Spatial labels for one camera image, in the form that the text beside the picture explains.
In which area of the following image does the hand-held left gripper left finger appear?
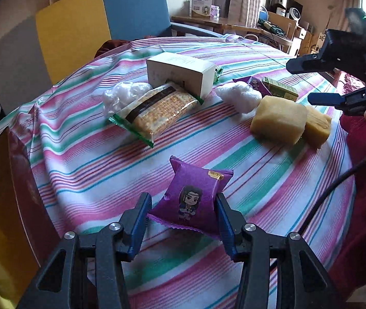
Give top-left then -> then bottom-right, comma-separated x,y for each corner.
15,192 -> 153,309

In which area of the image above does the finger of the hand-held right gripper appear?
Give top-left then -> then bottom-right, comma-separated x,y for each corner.
308,88 -> 366,115
286,55 -> 338,74

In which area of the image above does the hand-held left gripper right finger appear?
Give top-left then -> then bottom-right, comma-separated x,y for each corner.
214,192 -> 341,309

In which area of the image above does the yellow cake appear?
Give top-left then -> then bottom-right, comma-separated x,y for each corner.
303,106 -> 332,149
250,96 -> 308,145

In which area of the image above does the purple cartoon snack packet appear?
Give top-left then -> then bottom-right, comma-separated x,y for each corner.
233,75 -> 269,97
147,155 -> 234,240

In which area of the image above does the white plastic-wrapped ball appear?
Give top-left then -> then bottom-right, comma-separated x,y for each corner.
102,81 -> 153,118
216,81 -> 262,114

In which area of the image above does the green-edged cracker packet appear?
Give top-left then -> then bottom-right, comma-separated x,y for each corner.
109,83 -> 204,149

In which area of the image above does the white cardboard box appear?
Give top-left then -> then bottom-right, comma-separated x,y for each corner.
146,52 -> 216,98

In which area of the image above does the small green box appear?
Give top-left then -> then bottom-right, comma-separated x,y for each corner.
262,76 -> 299,102

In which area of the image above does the white desk fan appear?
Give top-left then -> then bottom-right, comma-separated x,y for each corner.
286,0 -> 302,21

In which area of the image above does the striped tablecloth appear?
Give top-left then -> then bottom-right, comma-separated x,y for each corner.
0,34 -> 357,309

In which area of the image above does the small green packet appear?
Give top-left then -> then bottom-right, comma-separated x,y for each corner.
213,65 -> 224,86

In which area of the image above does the wooden desk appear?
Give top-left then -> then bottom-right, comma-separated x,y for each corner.
172,15 -> 294,54

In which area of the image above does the white product box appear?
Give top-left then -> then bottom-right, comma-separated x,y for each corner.
189,0 -> 212,18

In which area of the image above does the grey yellow blue chair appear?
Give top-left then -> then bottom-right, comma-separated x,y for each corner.
0,0 -> 222,113

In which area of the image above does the black cable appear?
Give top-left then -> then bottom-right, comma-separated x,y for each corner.
295,145 -> 366,235

